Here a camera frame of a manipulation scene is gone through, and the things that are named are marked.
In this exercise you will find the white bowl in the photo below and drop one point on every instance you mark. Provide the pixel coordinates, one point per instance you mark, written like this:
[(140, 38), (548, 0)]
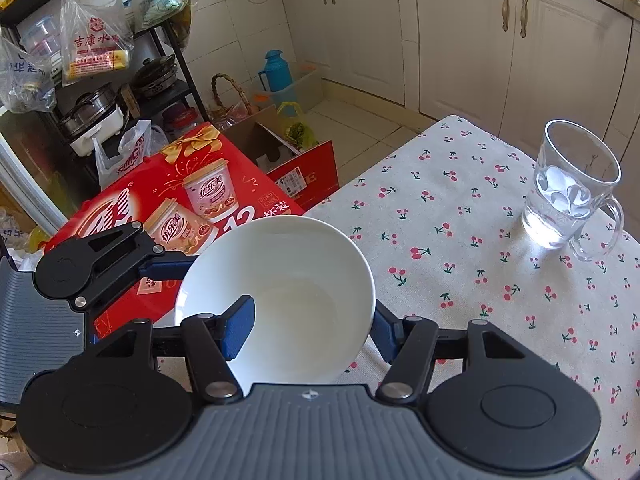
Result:
[(314, 297)]

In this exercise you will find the wicker basket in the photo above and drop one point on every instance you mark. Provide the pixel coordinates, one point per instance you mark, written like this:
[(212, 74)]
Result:
[(231, 111)]

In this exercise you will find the cherry-print tablecloth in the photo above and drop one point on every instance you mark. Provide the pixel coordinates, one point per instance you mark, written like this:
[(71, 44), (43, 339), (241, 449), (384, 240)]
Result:
[(439, 222)]

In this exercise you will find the glass water mug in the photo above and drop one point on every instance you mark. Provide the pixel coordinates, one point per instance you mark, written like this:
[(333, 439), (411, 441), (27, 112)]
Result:
[(575, 176)]

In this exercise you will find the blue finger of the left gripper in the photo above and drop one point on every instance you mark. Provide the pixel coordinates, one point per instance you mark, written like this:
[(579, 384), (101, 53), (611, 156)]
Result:
[(115, 264)]

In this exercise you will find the white red shopping bag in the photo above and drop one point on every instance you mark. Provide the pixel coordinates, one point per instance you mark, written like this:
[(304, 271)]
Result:
[(132, 149)]

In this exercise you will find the black storage rack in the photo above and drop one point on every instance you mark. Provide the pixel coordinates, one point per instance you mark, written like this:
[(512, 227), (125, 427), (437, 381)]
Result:
[(34, 100)]

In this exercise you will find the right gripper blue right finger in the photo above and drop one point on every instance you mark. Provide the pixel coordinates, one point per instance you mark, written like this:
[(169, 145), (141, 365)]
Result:
[(407, 345)]

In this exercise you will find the red drink carton box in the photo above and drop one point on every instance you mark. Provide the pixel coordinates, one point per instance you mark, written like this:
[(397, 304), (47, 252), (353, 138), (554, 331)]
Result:
[(192, 192)]

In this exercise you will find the white plastic bag with noodles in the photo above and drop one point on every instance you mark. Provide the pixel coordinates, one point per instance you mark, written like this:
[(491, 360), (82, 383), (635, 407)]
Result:
[(95, 40)]

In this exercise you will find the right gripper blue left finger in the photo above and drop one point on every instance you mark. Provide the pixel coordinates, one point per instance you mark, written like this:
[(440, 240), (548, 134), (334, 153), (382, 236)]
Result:
[(210, 342)]

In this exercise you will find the electric cooking pot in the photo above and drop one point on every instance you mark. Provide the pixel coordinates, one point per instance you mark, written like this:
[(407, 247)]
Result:
[(96, 116)]

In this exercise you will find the open cardboard box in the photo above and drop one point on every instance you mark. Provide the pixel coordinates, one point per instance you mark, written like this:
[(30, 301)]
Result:
[(276, 128)]

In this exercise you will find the teal thermos flask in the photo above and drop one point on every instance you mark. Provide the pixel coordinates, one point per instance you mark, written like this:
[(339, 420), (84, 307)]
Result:
[(276, 75)]

